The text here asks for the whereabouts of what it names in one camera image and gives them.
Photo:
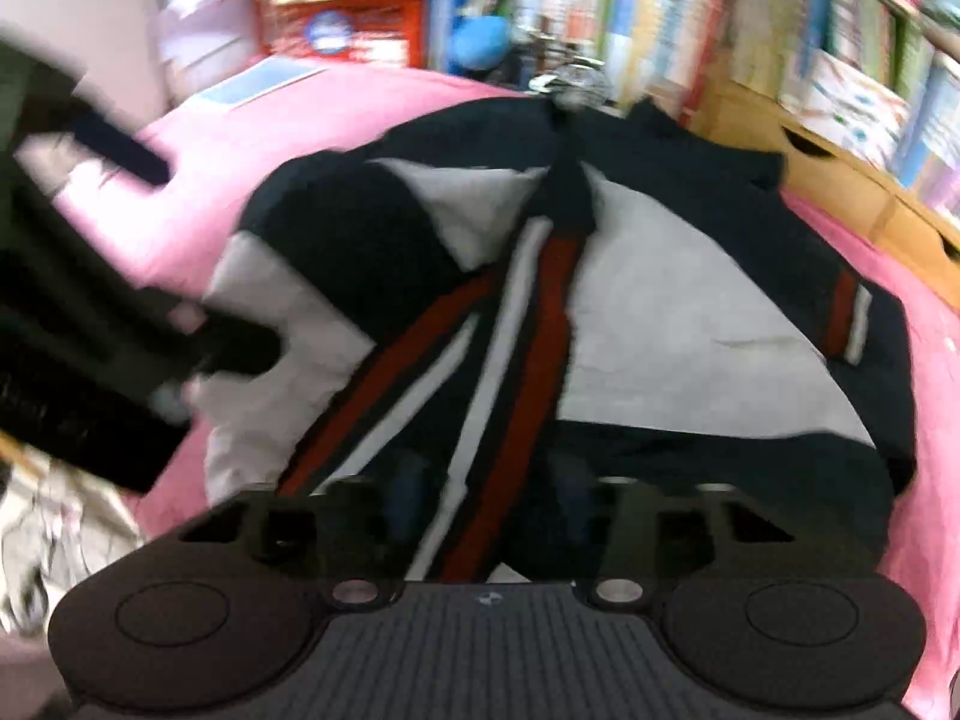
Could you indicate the miniature black bicycle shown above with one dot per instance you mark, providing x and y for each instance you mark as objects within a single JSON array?
[{"x": 570, "y": 79}]

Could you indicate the round blue plush cushion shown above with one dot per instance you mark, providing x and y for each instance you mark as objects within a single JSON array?
[{"x": 480, "y": 45}]

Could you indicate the row of pastel-spine books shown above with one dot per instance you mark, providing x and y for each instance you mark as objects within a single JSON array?
[{"x": 937, "y": 127}]

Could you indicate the row of thin colourful books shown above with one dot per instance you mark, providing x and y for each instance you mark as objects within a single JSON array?
[{"x": 810, "y": 7}]

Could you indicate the navy and white zip jacket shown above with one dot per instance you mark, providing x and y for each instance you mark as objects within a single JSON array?
[{"x": 660, "y": 300}]

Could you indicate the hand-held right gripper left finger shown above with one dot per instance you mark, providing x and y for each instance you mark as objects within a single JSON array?
[{"x": 405, "y": 502}]

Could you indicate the crumpled white printed cloth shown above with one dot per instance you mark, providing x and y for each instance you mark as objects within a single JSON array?
[{"x": 60, "y": 540}]

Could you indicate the wooden drawer organiser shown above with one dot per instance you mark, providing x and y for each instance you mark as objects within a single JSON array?
[{"x": 825, "y": 172}]

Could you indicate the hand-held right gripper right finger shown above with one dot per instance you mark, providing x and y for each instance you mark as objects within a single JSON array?
[{"x": 574, "y": 499}]

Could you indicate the pink rabbit-print blanket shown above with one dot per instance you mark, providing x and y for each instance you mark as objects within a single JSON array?
[{"x": 262, "y": 135}]

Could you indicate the row of tall children's books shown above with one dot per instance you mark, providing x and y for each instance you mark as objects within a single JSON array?
[{"x": 600, "y": 7}]

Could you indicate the blue paper sheet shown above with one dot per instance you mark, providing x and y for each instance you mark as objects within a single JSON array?
[{"x": 259, "y": 82}]

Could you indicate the large red plastic crate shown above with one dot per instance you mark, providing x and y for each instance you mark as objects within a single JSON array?
[{"x": 375, "y": 30}]

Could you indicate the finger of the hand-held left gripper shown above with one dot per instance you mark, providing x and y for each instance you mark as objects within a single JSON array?
[
  {"x": 120, "y": 146},
  {"x": 232, "y": 349}
]

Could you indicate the white pencil-print box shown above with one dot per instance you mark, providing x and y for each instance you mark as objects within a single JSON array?
[{"x": 855, "y": 109}]

